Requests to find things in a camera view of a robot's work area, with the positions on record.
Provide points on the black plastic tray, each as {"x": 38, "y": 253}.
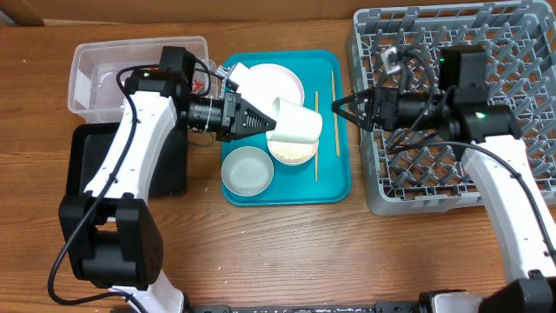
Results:
{"x": 91, "y": 142}

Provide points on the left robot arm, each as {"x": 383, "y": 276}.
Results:
{"x": 112, "y": 245}

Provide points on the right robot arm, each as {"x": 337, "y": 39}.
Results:
{"x": 486, "y": 138}

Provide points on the white round plate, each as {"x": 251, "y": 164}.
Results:
{"x": 281, "y": 80}

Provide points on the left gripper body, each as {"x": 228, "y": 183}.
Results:
{"x": 228, "y": 129}

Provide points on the clear plastic bin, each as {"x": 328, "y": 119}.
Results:
{"x": 93, "y": 93}

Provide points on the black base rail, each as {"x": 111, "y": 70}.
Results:
{"x": 330, "y": 308}

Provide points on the white cup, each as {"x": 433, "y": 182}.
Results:
{"x": 294, "y": 123}

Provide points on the grey dishwasher rack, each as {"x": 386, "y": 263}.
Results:
{"x": 519, "y": 39}

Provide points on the grey-white empty bowl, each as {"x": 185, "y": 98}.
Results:
{"x": 247, "y": 171}

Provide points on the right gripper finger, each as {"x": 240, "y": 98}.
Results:
{"x": 361, "y": 119}
{"x": 357, "y": 98}

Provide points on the teal serving tray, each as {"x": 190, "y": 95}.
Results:
{"x": 295, "y": 184}

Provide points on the red snack wrapper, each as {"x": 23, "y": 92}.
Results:
{"x": 197, "y": 84}

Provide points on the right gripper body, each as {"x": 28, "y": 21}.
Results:
{"x": 388, "y": 100}

